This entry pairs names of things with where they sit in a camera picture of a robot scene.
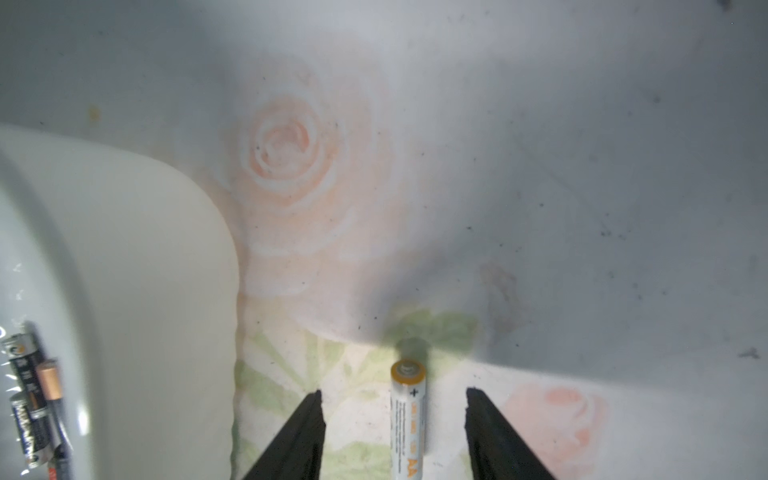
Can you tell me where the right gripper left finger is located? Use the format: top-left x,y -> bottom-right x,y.
244,390 -> 326,480

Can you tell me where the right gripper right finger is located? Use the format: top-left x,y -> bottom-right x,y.
465,387 -> 555,480

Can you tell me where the white orange AA battery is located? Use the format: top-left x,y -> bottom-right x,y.
390,359 -> 427,480

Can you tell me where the white plastic storage box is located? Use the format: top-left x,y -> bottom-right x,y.
1,124 -> 239,479

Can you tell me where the black silver AAA battery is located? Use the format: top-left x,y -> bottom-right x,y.
2,333 -> 47,419
10,393 -> 53,469

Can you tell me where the floral table mat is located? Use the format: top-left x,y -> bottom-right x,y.
1,1 -> 767,479

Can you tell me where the black copper Duracell AA battery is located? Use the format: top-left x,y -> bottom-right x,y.
36,359 -> 73,453

